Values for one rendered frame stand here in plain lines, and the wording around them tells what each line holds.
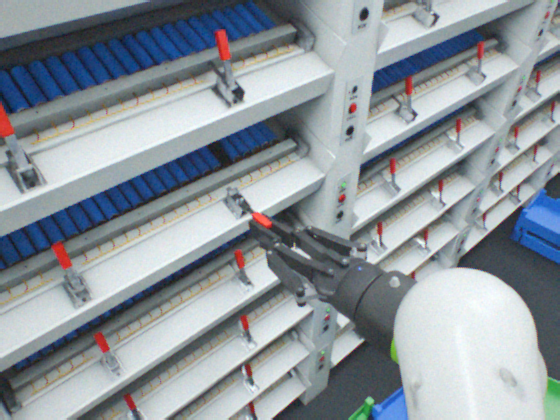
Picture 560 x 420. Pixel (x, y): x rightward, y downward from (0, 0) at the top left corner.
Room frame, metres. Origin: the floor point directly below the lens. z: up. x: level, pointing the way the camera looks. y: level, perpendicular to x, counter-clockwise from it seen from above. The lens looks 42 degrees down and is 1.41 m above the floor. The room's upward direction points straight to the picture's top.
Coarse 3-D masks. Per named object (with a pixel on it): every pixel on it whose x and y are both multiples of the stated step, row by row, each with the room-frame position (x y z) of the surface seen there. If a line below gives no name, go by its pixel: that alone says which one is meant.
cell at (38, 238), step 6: (36, 222) 0.47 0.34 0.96; (24, 228) 0.46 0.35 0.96; (30, 228) 0.45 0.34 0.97; (36, 228) 0.45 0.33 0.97; (30, 234) 0.45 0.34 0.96; (36, 234) 0.45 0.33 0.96; (42, 234) 0.45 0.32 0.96; (36, 240) 0.44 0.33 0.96; (42, 240) 0.44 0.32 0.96; (36, 246) 0.43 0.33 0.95; (42, 246) 0.43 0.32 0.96; (48, 246) 0.43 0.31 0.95
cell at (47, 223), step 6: (48, 216) 0.48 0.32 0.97; (42, 222) 0.47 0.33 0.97; (48, 222) 0.47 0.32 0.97; (54, 222) 0.47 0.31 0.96; (42, 228) 0.46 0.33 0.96; (48, 228) 0.46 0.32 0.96; (54, 228) 0.46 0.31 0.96; (48, 234) 0.45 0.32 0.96; (54, 234) 0.45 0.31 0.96; (60, 234) 0.45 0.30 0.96; (54, 240) 0.44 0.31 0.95; (60, 240) 0.45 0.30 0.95
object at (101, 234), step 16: (288, 144) 0.68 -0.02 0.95; (256, 160) 0.64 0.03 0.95; (272, 160) 0.66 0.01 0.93; (208, 176) 0.59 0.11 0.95; (224, 176) 0.59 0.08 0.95; (240, 176) 0.61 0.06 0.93; (176, 192) 0.55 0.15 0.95; (192, 192) 0.55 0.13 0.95; (208, 192) 0.57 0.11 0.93; (144, 208) 0.51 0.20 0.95; (160, 208) 0.52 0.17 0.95; (176, 208) 0.54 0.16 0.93; (112, 224) 0.48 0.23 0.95; (128, 224) 0.48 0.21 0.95; (80, 240) 0.44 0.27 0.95; (96, 240) 0.45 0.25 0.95; (112, 240) 0.46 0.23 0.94; (48, 256) 0.41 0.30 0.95; (96, 256) 0.44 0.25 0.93; (0, 272) 0.38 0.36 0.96; (16, 272) 0.39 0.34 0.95; (32, 272) 0.39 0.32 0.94; (0, 288) 0.37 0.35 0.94; (32, 288) 0.38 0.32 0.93; (0, 304) 0.35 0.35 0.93
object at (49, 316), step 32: (288, 128) 0.73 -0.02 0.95; (288, 160) 0.67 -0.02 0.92; (320, 160) 0.67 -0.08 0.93; (224, 192) 0.58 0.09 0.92; (256, 192) 0.60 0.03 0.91; (288, 192) 0.61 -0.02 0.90; (160, 224) 0.51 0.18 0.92; (192, 224) 0.52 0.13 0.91; (224, 224) 0.53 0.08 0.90; (128, 256) 0.45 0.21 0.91; (160, 256) 0.46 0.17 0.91; (192, 256) 0.48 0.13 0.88; (96, 288) 0.40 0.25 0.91; (128, 288) 0.41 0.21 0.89; (0, 320) 0.34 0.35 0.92; (32, 320) 0.34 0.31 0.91; (64, 320) 0.35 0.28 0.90; (0, 352) 0.30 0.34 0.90; (32, 352) 0.32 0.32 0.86
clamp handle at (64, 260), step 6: (54, 246) 0.39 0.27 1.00; (60, 246) 0.39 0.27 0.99; (54, 252) 0.39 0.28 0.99; (60, 252) 0.39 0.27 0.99; (60, 258) 0.39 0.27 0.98; (66, 258) 0.39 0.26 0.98; (60, 264) 0.39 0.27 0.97; (66, 264) 0.39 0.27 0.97; (66, 270) 0.38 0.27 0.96; (72, 270) 0.39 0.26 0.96; (72, 276) 0.38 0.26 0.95; (72, 282) 0.38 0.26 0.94; (78, 282) 0.38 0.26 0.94; (78, 288) 0.38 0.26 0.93
